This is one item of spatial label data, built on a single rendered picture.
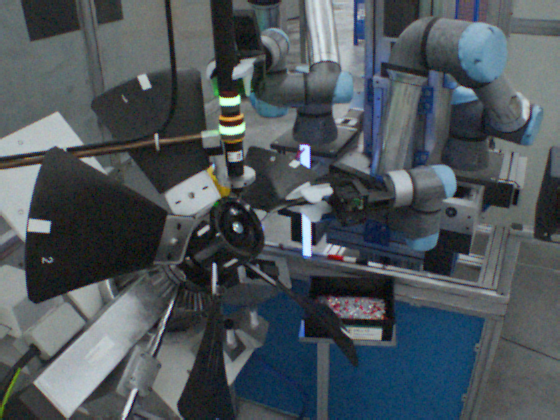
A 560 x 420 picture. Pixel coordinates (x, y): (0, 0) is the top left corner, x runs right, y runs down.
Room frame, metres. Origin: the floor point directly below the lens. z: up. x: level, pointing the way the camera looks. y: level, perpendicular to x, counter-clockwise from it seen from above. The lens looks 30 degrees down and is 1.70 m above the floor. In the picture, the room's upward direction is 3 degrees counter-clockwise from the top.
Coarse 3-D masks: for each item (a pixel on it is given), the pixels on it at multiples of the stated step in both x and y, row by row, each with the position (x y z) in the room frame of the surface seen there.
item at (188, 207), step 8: (192, 176) 0.87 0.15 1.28; (200, 176) 0.87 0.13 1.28; (208, 176) 0.87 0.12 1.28; (184, 184) 0.86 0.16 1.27; (192, 184) 0.86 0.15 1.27; (200, 184) 0.86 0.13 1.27; (208, 184) 0.86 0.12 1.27; (168, 192) 0.85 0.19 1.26; (176, 192) 0.85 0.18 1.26; (184, 192) 0.85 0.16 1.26; (200, 192) 0.85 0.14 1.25; (208, 192) 0.85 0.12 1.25; (216, 192) 0.85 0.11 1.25; (168, 200) 0.84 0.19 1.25; (176, 200) 0.85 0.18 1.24; (184, 200) 0.84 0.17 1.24; (192, 200) 0.84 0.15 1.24; (200, 200) 0.84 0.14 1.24; (208, 200) 0.84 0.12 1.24; (176, 208) 0.84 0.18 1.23; (184, 208) 0.84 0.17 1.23; (192, 208) 0.84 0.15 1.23; (200, 208) 0.83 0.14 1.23
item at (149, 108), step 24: (168, 72) 1.01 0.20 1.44; (192, 72) 1.03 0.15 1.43; (144, 96) 0.96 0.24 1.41; (168, 96) 0.97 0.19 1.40; (192, 96) 0.98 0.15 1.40; (120, 120) 0.92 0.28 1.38; (144, 120) 0.93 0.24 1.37; (192, 120) 0.94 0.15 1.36; (192, 144) 0.90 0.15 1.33; (144, 168) 0.88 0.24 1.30; (168, 168) 0.87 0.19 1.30; (192, 168) 0.87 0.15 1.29
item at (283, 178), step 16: (256, 160) 1.09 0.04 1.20; (288, 160) 1.11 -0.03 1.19; (256, 176) 1.03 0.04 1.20; (272, 176) 1.03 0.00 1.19; (288, 176) 1.03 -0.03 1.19; (304, 176) 1.05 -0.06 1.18; (256, 192) 0.96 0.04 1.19; (272, 192) 0.96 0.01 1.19; (288, 192) 0.97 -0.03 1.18; (256, 208) 0.90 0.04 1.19; (272, 208) 0.90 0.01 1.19
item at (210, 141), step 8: (208, 136) 0.87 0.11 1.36; (216, 136) 0.87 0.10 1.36; (208, 144) 0.86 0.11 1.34; (216, 144) 0.87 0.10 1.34; (208, 152) 0.86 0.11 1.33; (216, 152) 0.86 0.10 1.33; (216, 160) 0.87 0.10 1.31; (224, 160) 0.87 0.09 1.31; (216, 168) 0.87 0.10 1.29; (224, 168) 0.87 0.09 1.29; (248, 168) 0.91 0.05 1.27; (216, 176) 0.87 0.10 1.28; (224, 176) 0.87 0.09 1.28; (248, 176) 0.87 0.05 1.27; (224, 184) 0.86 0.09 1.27; (232, 184) 0.85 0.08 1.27; (240, 184) 0.85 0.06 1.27; (248, 184) 0.86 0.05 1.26
